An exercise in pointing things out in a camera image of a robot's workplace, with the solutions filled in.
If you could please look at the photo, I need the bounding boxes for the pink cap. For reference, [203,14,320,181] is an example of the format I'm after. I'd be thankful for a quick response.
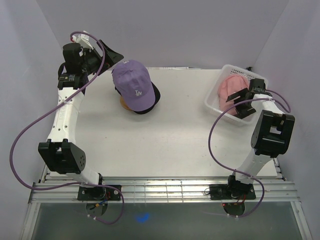
[218,74,249,112]

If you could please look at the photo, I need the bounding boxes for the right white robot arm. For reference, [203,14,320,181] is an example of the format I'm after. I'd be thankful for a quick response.
[225,78,295,199]

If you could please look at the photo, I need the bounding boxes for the wooden hat stand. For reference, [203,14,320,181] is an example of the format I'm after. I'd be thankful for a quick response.
[119,96,132,111]

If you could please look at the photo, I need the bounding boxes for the purple cap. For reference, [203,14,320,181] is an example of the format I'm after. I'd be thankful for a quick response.
[111,60,155,112]

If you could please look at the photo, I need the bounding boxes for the aluminium rail frame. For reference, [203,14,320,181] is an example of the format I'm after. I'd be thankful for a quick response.
[20,177,312,240]

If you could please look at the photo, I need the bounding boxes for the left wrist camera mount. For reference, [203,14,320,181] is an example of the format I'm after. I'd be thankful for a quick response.
[70,31,94,50]

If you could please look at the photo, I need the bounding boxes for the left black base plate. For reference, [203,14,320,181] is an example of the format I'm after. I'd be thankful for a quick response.
[77,185,122,201]

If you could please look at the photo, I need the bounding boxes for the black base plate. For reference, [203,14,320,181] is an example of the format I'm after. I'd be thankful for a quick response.
[209,184,256,200]
[77,185,122,201]

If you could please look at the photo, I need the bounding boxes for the black cap gold logo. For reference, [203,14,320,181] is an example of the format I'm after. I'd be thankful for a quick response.
[114,82,161,115]

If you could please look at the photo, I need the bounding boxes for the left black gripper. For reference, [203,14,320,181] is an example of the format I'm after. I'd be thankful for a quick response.
[80,40,124,76]

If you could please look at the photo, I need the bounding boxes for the white plastic basket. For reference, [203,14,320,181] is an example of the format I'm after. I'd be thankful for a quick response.
[204,64,269,127]

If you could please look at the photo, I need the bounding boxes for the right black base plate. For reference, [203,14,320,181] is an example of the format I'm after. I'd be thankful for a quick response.
[209,184,256,200]

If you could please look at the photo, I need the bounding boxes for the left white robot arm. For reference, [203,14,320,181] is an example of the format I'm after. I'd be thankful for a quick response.
[38,40,124,200]

